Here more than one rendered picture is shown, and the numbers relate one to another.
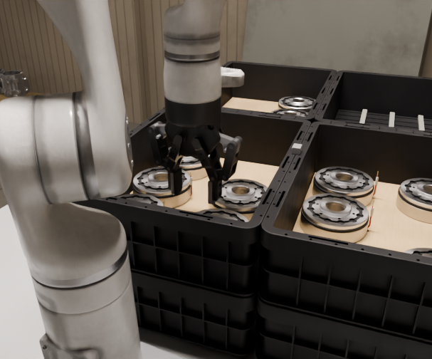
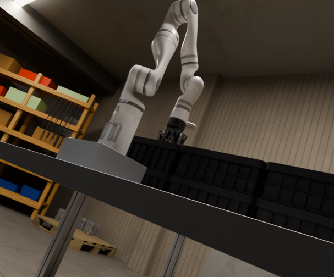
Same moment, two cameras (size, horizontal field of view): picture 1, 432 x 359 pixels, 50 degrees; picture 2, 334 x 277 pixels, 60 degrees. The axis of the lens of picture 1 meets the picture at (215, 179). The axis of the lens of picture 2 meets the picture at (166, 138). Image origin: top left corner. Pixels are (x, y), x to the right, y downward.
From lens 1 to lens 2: 81 cm
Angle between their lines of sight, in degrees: 46
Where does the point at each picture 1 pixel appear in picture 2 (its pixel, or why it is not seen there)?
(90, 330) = (122, 118)
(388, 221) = not seen: hidden behind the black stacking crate
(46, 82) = (105, 236)
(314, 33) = not seen: hidden behind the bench
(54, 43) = (121, 217)
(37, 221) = (130, 84)
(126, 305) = (134, 122)
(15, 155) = (136, 67)
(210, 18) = (190, 98)
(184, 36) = (181, 100)
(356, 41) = not seen: hidden behind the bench
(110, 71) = (162, 67)
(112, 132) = (157, 73)
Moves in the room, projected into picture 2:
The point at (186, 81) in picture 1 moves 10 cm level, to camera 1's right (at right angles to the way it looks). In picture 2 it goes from (177, 111) to (201, 117)
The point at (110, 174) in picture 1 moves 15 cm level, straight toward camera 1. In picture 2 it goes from (152, 80) to (151, 55)
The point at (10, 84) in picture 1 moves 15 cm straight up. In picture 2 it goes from (89, 226) to (93, 215)
